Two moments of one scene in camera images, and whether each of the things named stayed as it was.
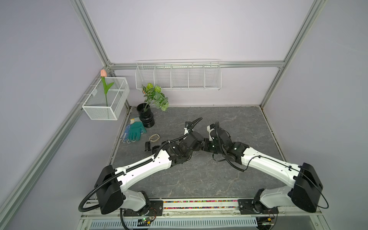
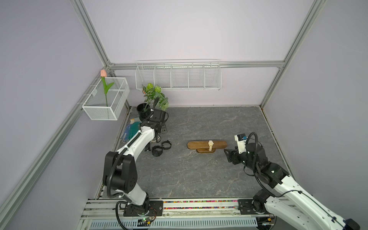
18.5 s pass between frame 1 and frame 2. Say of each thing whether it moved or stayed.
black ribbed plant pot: stayed
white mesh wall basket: stayed
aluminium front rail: stayed
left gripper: moved
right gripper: moved
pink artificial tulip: stayed
